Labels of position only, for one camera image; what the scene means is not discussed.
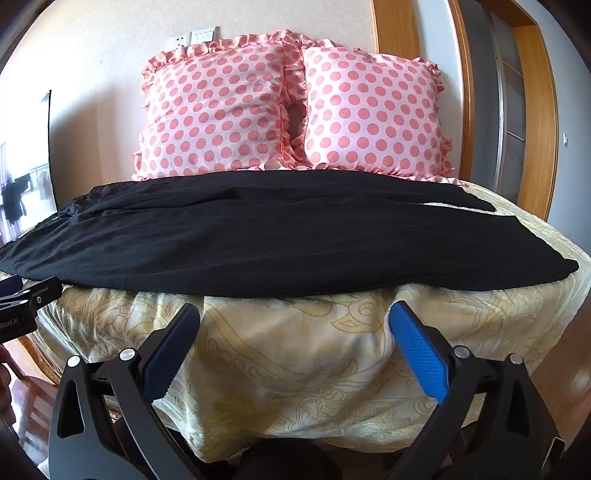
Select pink polka dot pillow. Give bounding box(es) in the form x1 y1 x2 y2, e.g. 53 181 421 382
131 30 307 182
283 28 468 186

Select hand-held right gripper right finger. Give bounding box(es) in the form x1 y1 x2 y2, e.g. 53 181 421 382
389 300 563 480

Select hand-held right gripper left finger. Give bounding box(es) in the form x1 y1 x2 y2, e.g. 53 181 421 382
48 302 205 480

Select black pants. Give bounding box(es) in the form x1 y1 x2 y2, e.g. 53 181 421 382
0 170 581 298

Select glass window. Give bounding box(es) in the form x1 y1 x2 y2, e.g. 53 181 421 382
0 90 59 246

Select wooden door with glass panel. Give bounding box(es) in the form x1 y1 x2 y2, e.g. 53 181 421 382
457 0 560 222

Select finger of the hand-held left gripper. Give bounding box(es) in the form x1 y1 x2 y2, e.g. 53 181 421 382
0 275 64 315

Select dark wooden bed frame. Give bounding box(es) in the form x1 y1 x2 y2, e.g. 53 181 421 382
8 333 62 387

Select yellow patterned bed blanket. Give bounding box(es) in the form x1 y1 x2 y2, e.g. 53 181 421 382
36 181 591 464

